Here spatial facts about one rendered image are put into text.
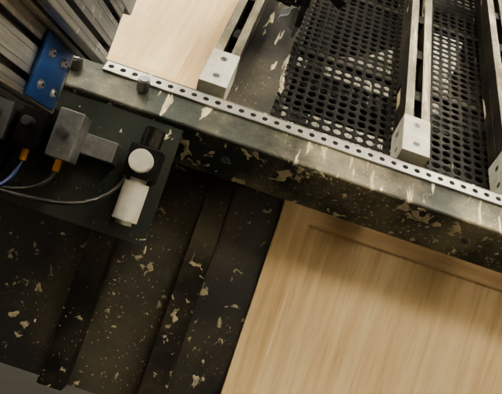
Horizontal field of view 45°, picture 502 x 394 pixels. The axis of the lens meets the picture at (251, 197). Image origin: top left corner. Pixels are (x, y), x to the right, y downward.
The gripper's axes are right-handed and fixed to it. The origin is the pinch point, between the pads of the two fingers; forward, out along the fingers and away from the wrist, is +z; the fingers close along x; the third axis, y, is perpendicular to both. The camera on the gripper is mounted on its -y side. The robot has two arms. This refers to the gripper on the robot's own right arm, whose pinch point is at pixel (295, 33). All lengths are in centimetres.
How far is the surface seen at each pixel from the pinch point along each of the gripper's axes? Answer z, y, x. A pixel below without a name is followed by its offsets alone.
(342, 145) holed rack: -3.2, -16.3, 41.2
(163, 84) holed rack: -3.3, 22.2, 41.0
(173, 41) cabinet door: 0.7, 26.3, 19.9
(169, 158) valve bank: 2, 16, 55
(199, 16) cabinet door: 0.8, 24.1, 6.2
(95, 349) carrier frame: 52, 21, 73
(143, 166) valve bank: -2, 18, 63
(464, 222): -2, -43, 50
